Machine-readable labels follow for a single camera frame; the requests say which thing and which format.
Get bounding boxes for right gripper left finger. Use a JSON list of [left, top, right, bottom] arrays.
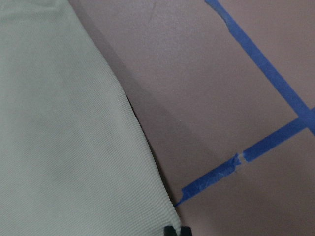
[[163, 226, 176, 236]]

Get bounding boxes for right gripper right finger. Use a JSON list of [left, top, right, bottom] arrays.
[[180, 226, 192, 236]]

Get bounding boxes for green long sleeve shirt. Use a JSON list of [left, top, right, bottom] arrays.
[[0, 0, 181, 236]]

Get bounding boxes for brown paper table cover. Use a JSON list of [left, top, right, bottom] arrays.
[[71, 0, 315, 236]]

